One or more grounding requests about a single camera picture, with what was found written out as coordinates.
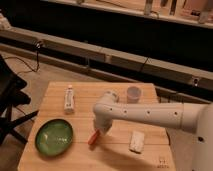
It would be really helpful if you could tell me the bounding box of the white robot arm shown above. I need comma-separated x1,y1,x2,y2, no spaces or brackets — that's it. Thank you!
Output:
93,90,213,171

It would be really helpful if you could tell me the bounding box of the white sponge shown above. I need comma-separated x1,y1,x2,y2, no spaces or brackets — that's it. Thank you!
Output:
129,131,145,153

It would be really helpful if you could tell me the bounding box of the white plastic cup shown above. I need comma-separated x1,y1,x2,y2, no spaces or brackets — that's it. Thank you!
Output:
127,86,141,103

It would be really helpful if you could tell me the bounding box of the white tube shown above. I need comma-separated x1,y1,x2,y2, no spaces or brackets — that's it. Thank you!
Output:
64,85,74,113

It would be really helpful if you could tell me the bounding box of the green bowl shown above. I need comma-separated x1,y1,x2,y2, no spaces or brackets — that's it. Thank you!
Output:
35,119,73,157

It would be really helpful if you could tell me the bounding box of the black office chair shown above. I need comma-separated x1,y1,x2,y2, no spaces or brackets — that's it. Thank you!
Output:
0,54,38,145

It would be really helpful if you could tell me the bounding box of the black cable on floor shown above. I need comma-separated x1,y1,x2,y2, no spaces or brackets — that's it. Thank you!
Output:
3,41,43,76

